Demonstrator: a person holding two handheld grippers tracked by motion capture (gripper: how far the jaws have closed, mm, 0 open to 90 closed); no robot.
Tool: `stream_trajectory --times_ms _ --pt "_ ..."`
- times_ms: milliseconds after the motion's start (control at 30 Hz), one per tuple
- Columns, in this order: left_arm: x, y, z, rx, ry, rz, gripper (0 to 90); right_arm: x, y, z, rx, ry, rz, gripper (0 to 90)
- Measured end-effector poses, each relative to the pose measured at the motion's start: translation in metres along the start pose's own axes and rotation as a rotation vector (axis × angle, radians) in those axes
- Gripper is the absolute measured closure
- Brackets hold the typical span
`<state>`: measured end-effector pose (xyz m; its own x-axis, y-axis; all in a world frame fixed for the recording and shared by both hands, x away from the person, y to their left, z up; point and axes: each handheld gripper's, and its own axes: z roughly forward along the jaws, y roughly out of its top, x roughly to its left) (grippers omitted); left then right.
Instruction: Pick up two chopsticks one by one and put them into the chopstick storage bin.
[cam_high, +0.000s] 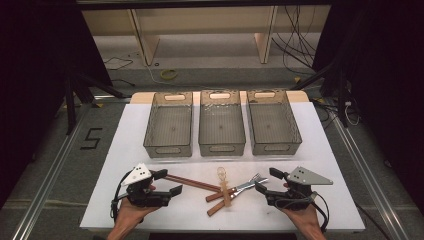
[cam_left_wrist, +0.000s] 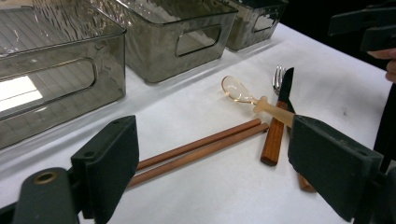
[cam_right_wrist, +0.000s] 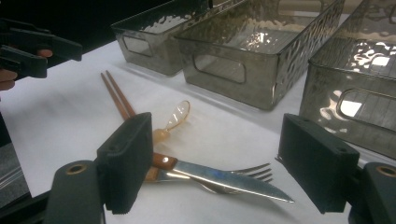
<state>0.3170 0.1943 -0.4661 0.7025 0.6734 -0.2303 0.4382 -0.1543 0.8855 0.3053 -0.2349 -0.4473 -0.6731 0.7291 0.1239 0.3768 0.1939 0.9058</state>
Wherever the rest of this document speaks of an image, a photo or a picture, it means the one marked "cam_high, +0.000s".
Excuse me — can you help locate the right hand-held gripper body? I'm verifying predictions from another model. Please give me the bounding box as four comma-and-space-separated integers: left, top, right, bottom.
264, 166, 334, 212

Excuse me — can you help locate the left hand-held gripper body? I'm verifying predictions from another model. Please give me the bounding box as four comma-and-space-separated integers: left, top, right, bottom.
120, 162, 174, 208

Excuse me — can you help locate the brown wooden chopstick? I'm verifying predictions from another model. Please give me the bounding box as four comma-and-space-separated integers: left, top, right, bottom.
162, 176, 221, 194
164, 173, 223, 192

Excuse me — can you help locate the smoky clear plastic bin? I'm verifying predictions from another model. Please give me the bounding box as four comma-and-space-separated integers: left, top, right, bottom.
143, 91, 194, 159
198, 89, 247, 158
245, 89, 304, 156

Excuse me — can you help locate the person's left hand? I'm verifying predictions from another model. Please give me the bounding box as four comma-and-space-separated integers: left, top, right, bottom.
114, 198, 161, 231

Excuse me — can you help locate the person's right hand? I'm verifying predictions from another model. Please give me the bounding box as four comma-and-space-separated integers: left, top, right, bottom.
282, 203, 324, 232

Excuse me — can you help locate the white table cover sheet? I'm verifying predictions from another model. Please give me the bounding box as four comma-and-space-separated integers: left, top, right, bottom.
79, 100, 366, 233

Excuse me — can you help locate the yellow tape roll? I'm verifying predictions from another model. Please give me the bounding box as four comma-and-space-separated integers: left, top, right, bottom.
159, 68, 179, 81

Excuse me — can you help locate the black tripod stand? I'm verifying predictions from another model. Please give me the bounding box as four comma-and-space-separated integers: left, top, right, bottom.
289, 59, 354, 129
63, 66, 133, 136

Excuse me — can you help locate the light wooden furniture leg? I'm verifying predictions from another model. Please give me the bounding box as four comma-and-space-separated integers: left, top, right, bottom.
254, 5, 279, 65
128, 8, 161, 67

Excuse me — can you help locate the black curtain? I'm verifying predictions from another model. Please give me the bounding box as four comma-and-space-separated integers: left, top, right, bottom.
311, 0, 424, 214
0, 0, 113, 208

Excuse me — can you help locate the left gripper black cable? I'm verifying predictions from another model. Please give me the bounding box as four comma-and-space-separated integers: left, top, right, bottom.
109, 169, 134, 223

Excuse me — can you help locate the long black floor cable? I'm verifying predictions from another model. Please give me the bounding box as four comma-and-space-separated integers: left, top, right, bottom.
353, 200, 389, 240

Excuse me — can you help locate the black floor cable tangle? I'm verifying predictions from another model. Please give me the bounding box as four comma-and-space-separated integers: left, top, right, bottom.
313, 99, 339, 131

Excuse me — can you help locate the short aluminium floor rail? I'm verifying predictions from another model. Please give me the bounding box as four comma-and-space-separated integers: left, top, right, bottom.
91, 94, 133, 104

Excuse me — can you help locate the white plug with cable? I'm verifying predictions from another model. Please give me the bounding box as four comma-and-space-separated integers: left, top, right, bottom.
343, 99, 361, 127

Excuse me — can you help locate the thin black floor cable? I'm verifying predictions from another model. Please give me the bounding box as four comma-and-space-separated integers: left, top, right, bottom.
109, 78, 137, 88
103, 56, 134, 72

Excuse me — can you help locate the black cable bundle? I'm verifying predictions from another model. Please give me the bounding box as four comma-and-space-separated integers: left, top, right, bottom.
271, 4, 331, 73

